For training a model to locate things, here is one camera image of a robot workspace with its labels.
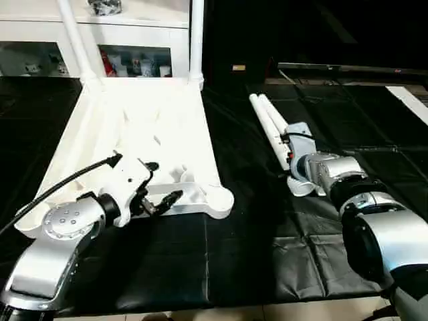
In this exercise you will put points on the white plastic table top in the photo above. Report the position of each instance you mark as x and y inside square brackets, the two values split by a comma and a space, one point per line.
[147, 120]

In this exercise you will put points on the white plastic table leg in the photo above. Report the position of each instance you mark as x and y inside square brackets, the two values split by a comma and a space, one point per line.
[264, 120]
[196, 40]
[77, 40]
[273, 110]

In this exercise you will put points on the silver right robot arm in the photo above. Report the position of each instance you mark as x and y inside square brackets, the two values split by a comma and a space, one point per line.
[374, 221]

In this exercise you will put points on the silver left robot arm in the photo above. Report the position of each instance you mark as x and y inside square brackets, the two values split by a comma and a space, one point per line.
[60, 241]

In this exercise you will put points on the black work mat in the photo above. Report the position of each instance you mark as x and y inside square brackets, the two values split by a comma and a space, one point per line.
[254, 234]

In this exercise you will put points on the small white cup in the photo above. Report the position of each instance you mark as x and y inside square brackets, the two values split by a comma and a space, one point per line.
[165, 70]

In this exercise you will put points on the small tan box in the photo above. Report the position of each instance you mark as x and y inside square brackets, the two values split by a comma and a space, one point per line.
[239, 67]

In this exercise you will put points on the white glass-door cabinet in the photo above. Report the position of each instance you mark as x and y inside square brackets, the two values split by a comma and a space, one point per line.
[134, 33]

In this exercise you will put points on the white flat strip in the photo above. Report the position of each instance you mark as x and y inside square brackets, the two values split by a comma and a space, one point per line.
[409, 100]

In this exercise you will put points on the grey crumpled object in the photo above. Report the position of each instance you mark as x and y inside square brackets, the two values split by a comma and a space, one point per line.
[105, 5]

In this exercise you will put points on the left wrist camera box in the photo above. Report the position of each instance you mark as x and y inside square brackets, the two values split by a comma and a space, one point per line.
[127, 177]

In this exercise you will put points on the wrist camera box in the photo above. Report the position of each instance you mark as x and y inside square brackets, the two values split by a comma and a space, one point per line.
[127, 177]
[299, 137]

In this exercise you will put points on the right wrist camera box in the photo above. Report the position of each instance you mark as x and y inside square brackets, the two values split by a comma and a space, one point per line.
[299, 137]

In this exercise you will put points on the dark long rail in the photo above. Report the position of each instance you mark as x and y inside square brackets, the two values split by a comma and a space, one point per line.
[348, 68]

